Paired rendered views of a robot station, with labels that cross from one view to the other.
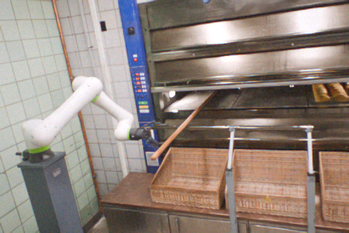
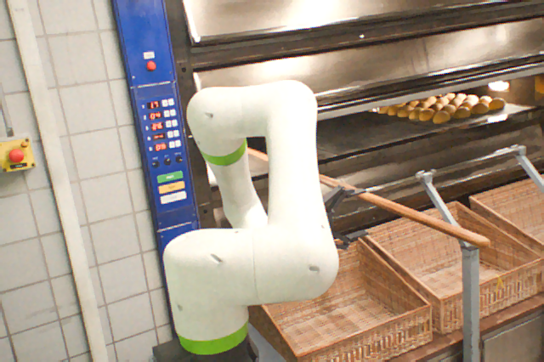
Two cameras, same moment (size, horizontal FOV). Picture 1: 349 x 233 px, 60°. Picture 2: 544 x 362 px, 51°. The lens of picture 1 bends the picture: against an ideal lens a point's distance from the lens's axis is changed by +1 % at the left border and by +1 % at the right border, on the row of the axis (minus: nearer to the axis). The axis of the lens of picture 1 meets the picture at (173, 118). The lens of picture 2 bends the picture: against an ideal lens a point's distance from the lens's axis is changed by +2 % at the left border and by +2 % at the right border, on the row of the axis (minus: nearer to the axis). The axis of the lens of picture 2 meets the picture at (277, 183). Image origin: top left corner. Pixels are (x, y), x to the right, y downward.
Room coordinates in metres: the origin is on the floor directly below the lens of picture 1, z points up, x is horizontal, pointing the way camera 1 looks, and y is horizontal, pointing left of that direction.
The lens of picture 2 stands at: (1.09, 1.42, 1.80)
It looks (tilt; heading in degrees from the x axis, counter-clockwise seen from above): 17 degrees down; 311
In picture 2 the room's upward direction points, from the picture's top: 6 degrees counter-clockwise
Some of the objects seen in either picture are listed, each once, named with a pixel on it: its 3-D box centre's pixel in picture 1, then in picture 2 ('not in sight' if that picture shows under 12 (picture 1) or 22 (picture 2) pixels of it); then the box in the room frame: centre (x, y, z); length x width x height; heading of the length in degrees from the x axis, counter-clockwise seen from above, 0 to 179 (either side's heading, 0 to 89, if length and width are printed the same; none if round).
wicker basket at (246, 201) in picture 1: (268, 179); (449, 260); (1.97, -0.63, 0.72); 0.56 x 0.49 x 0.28; 67
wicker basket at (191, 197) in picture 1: (192, 174); (331, 303); (2.20, -0.09, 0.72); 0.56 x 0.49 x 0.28; 66
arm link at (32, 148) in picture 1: (35, 135); (214, 285); (1.76, 0.85, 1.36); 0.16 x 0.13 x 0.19; 38
